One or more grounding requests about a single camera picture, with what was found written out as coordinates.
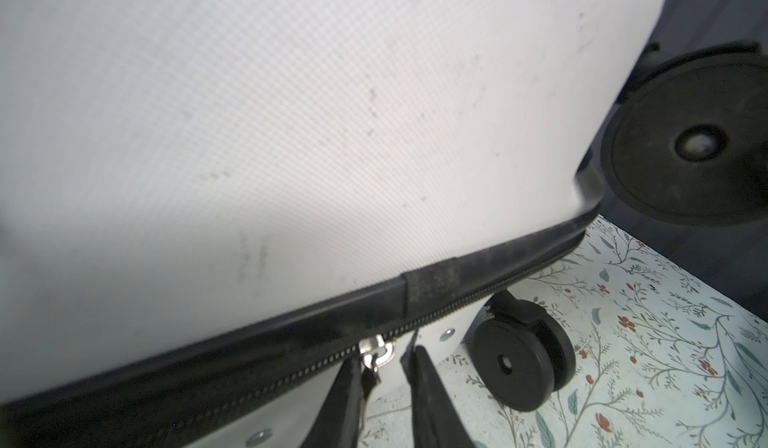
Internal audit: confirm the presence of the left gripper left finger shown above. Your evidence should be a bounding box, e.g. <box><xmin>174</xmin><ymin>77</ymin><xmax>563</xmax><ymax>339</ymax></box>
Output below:
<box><xmin>300</xmin><ymin>358</ymin><xmax>363</xmax><ymax>448</ymax></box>

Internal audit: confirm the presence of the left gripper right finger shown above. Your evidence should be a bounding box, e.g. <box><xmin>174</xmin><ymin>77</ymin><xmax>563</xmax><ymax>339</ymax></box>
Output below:
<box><xmin>401</xmin><ymin>346</ymin><xmax>474</xmax><ymax>448</ymax></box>

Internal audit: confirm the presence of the floral table mat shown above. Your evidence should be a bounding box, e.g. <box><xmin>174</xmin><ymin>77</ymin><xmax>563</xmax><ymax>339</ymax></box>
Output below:
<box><xmin>356</xmin><ymin>216</ymin><xmax>768</xmax><ymax>448</ymax></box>

